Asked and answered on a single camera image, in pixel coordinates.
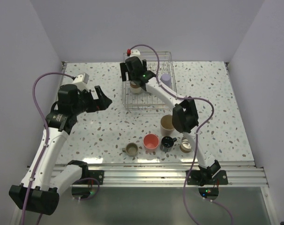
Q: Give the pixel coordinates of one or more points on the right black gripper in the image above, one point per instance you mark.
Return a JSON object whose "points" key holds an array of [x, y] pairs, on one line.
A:
{"points": [[123, 69]]}

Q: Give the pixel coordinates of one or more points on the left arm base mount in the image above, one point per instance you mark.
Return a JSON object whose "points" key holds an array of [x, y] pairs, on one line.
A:
{"points": [[94, 177]]}

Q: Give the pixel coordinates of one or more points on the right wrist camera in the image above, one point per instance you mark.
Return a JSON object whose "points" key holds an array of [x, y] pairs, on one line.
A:
{"points": [[132, 52]]}

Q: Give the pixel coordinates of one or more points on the wire dish rack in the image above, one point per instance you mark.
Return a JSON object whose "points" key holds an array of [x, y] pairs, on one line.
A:
{"points": [[144, 101]]}

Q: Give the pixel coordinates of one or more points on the lavender plastic cup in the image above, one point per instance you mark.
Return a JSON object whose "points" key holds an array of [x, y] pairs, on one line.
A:
{"points": [[166, 80]]}

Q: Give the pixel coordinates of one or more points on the steel cup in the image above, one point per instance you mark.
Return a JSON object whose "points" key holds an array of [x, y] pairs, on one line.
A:
{"points": [[135, 89], [185, 146]]}

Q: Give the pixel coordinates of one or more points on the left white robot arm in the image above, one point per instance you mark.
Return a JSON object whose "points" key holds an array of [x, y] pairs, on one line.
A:
{"points": [[38, 192]]}

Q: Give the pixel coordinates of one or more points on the small olive mug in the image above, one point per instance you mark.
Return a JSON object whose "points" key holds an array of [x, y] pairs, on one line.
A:
{"points": [[131, 149]]}

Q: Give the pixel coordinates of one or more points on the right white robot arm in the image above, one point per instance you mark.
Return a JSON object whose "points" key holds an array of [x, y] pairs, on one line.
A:
{"points": [[185, 117]]}

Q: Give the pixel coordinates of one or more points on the tall beige cup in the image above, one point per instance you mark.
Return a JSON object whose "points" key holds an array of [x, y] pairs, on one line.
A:
{"points": [[166, 126]]}

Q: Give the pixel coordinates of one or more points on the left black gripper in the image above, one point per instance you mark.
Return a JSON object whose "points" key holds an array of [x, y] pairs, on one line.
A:
{"points": [[102, 102]]}

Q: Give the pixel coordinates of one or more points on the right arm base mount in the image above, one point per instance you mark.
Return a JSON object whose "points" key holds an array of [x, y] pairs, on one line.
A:
{"points": [[196, 177]]}

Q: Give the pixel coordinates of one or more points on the black mug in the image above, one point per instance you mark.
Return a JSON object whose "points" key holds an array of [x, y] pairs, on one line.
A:
{"points": [[167, 143]]}

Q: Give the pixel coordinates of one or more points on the coral pink cup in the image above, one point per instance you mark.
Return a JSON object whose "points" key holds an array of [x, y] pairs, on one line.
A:
{"points": [[151, 142]]}

